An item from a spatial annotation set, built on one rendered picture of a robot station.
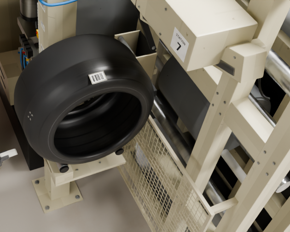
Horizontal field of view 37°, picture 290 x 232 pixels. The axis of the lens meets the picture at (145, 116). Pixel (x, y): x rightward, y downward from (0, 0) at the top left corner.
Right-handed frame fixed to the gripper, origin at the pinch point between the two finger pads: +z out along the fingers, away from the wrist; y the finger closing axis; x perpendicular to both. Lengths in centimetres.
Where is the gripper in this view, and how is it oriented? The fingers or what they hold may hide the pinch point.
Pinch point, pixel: (8, 153)
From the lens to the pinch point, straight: 194.1
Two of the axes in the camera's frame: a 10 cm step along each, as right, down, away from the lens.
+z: 8.9, -3.3, 3.0
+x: -0.3, 6.2, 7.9
